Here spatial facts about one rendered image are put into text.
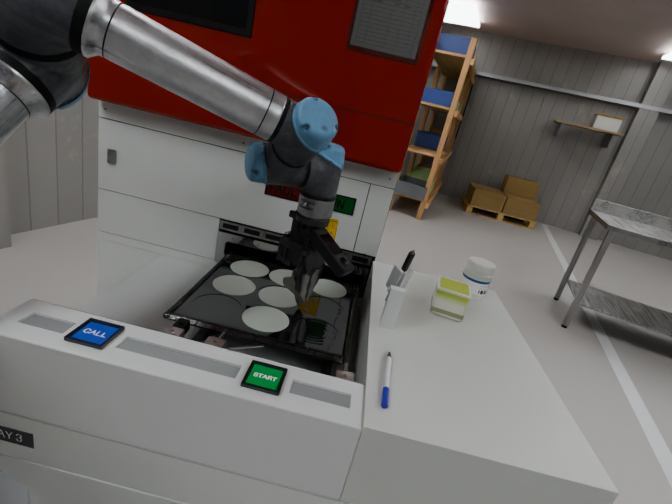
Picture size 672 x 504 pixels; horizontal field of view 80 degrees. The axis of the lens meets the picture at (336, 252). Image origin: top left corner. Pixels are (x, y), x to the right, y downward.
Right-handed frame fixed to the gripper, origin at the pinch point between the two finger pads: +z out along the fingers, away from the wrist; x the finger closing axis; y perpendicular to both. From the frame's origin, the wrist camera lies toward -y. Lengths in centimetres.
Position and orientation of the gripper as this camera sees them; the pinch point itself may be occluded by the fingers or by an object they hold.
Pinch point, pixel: (303, 301)
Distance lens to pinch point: 91.8
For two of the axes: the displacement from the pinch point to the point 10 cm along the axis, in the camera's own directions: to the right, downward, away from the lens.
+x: -5.4, 1.9, -8.2
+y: -8.1, -3.7, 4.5
